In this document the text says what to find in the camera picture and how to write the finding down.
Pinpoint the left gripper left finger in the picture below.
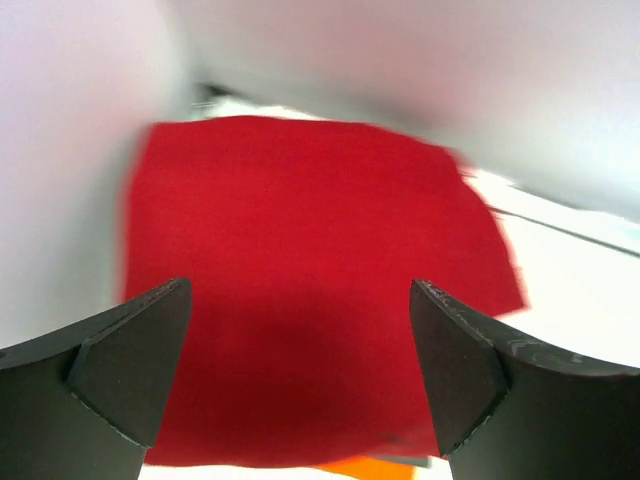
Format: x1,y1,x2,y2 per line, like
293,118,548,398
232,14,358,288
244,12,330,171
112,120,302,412
1,279,192,480

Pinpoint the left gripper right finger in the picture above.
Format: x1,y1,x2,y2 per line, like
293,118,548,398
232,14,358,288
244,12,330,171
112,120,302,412
409,280,639,480

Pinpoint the red t shirt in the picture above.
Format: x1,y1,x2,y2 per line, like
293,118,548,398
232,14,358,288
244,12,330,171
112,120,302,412
125,116,525,468

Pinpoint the folded grey t shirt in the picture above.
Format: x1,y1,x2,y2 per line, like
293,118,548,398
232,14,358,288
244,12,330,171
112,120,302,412
383,456,432,469

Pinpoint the folded orange t shirt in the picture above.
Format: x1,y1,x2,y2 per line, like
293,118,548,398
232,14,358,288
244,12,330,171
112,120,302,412
315,457,416,480

